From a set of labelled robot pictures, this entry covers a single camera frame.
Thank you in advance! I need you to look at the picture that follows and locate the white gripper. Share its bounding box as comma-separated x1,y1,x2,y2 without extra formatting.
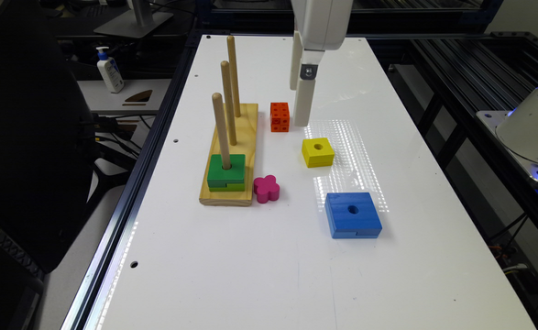
290,0,353,127

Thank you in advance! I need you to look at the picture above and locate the pink flower block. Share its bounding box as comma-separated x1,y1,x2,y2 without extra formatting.
253,175,280,204

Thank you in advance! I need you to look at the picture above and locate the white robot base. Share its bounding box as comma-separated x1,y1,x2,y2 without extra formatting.
477,87,538,184

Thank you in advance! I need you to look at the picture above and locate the orange perforated cube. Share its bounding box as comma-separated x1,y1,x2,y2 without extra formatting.
270,103,290,132

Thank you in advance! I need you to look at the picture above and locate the rear wooden peg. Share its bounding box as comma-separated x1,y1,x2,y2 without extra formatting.
226,35,241,117

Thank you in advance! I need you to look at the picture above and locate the wooden peg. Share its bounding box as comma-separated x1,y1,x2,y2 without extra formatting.
212,93,232,171
221,60,237,146
226,35,241,117

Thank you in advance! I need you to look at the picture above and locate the middle wooden peg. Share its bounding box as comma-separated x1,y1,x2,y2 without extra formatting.
221,60,237,146

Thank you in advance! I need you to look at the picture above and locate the wooden peg board base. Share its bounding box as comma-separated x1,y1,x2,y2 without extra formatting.
199,104,258,206

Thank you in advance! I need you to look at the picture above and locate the yellow square block with hole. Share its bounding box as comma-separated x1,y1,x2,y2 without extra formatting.
302,137,335,168

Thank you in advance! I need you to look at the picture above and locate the front wooden peg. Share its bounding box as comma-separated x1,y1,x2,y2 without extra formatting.
212,93,232,171

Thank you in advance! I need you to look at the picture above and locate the light green square block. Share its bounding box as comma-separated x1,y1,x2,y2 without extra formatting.
207,182,246,192

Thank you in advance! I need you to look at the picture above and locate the blue square block with hole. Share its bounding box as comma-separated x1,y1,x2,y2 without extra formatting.
324,192,382,238

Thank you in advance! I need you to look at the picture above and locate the grey monitor stand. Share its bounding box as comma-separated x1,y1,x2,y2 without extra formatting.
93,0,173,39

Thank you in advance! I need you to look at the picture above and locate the white pump lotion bottle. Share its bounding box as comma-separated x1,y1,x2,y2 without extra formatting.
96,46,125,94

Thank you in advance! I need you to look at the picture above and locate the black office chair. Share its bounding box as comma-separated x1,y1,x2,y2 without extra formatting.
0,0,135,276

